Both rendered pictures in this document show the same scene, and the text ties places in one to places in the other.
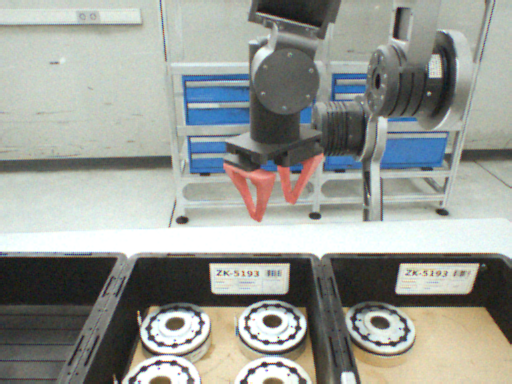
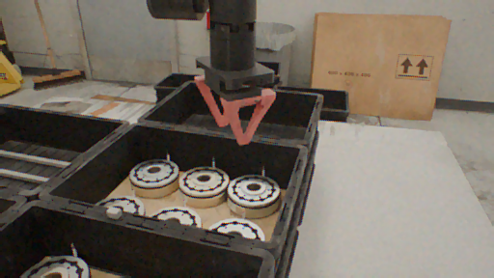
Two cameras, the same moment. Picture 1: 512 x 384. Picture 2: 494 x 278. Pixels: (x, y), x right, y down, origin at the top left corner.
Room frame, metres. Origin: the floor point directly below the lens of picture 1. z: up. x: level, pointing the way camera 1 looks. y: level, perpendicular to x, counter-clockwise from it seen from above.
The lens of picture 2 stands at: (0.60, -0.45, 1.29)
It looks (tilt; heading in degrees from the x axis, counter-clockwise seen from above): 28 degrees down; 106
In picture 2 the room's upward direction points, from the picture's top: straight up
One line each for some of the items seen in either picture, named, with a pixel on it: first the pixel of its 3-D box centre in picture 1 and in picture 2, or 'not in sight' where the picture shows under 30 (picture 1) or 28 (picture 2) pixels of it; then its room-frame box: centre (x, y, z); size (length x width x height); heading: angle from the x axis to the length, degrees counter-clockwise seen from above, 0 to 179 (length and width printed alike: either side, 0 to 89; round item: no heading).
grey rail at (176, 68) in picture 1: (324, 67); not in sight; (2.27, -0.36, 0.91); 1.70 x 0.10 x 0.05; 93
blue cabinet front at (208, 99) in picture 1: (250, 125); not in sight; (2.22, 0.04, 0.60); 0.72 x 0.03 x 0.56; 93
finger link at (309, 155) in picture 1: (284, 173); (239, 107); (0.47, -0.03, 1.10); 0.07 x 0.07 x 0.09; 45
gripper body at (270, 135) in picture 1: (274, 120); (233, 49); (0.45, -0.02, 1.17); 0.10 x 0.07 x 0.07; 135
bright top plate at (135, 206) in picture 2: not in sight; (115, 213); (0.23, -0.02, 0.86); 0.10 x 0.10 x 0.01
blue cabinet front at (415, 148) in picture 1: (390, 123); not in sight; (2.27, -0.76, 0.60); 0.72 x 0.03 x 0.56; 93
